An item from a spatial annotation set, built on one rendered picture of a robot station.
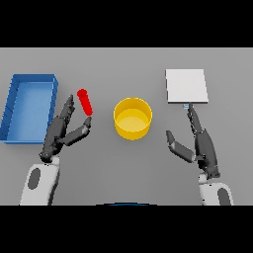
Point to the blue tray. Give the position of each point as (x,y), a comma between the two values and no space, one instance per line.
(29,108)

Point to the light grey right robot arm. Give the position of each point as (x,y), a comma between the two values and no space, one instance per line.
(214,192)

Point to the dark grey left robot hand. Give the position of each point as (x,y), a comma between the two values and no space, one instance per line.
(59,131)

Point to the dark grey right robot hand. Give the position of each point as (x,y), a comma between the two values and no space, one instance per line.
(204,145)

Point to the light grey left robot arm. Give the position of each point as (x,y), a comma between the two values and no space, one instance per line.
(41,183)

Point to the red beaker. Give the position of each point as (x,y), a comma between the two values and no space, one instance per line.
(85,102)

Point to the pale square measuring scale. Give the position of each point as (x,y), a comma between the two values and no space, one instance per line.
(186,85)

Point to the yellow bowl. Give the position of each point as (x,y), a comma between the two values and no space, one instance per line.
(132,120)

